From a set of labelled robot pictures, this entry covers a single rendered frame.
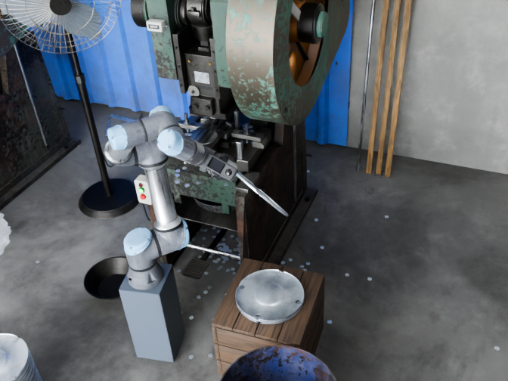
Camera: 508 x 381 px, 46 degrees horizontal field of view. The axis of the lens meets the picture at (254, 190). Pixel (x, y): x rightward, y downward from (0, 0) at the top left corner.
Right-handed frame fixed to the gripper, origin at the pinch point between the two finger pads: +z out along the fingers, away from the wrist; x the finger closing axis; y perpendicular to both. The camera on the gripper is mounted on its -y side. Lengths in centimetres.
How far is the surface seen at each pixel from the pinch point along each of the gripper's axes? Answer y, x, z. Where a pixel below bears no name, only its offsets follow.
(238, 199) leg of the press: 32, 13, 49
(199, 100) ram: 62, -18, 28
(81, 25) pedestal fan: 133, -23, 4
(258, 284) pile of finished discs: 5, 40, 55
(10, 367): 48, 112, -8
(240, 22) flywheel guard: 19, -46, -15
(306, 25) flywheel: 19, -62, 18
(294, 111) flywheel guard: 14.8, -31.5, 31.7
